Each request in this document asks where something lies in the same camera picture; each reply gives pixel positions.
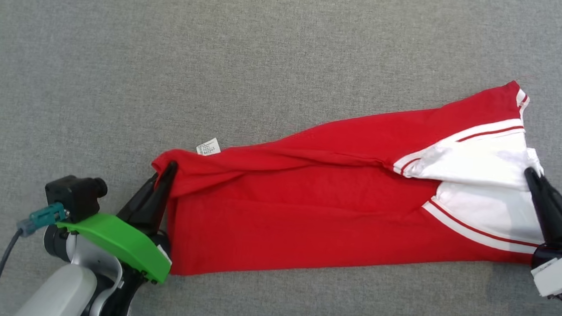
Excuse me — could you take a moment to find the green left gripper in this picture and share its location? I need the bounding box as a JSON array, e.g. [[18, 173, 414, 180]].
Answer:
[[49, 152, 181, 316]]

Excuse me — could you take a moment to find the red jersey with white sleeves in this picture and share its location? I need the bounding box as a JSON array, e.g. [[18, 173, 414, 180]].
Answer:
[[143, 52, 559, 305]]

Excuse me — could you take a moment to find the black cable with teal connector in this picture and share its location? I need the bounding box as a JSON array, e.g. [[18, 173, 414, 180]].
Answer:
[[0, 198, 69, 303]]

